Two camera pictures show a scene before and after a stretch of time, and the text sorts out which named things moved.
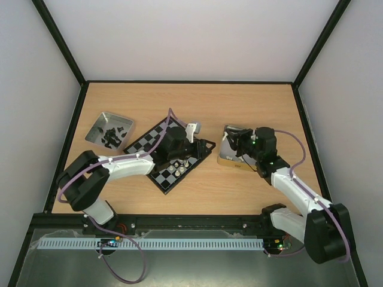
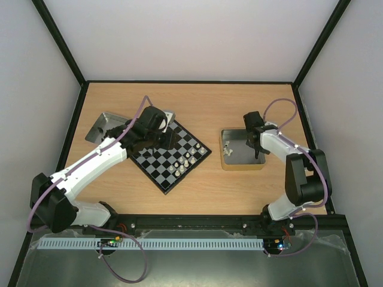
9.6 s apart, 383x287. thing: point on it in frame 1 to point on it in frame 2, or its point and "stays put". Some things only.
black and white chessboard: (166, 174) stays put
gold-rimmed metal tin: (227, 153) stays put
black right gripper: (240, 143) to (255, 146)
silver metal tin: (110, 130) stays put
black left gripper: (200, 148) to (170, 142)
